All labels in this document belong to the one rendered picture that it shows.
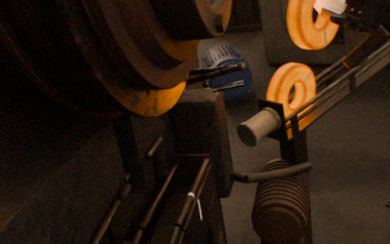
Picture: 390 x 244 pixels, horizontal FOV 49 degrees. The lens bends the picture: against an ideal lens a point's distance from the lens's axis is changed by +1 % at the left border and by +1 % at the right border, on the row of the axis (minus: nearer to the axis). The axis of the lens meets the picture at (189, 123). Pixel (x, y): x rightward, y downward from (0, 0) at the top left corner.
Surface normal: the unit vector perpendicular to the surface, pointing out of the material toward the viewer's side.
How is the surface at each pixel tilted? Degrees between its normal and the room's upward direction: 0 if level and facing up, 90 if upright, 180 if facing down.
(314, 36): 88
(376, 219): 0
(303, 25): 88
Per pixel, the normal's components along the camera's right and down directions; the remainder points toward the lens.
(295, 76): 0.63, 0.23
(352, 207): -0.16, -0.90
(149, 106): 0.95, -0.03
